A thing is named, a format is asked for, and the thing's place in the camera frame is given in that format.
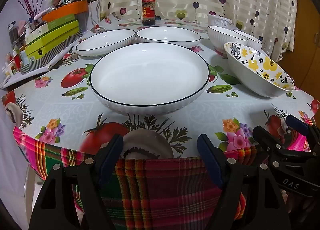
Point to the vegetable print tablecloth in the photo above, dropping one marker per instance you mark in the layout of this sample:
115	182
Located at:
62	119

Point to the white side shelf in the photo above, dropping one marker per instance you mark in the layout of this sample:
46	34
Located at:
25	77

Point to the cluster of small jars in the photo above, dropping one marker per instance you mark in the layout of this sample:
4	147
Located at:
12	62

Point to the red label sauce jar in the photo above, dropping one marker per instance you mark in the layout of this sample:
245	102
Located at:
148	12

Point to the orange tray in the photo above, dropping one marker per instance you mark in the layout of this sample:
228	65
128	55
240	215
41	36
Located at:
67	9

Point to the yellow floral bowl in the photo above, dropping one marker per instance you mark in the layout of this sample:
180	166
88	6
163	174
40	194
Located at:
240	74

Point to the large white black-rimmed plate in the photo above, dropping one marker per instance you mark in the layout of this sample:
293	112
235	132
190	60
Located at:
150	74

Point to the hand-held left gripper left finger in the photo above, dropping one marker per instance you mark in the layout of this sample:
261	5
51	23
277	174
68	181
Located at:
113	149

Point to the striped grey box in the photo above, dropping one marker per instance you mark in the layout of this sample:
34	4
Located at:
55	57

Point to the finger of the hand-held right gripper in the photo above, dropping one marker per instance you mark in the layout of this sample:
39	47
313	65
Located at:
265	139
297	122

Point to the white ribbed bowl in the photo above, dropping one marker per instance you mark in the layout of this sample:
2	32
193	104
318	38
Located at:
253	42
220	38

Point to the cream and green flat box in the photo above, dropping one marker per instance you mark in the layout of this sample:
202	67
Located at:
50	26

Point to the lime green box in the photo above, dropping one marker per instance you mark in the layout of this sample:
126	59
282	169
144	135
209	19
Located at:
55	46
57	33

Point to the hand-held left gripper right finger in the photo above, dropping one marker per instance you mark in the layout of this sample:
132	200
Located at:
210	159

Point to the small white black-rimmed plate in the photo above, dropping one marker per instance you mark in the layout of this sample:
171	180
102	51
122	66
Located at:
167	36
105	42

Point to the white plastic tub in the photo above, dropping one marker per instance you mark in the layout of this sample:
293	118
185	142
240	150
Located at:
220	21

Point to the pink green plaid cloth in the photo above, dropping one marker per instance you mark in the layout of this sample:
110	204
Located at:
155	195

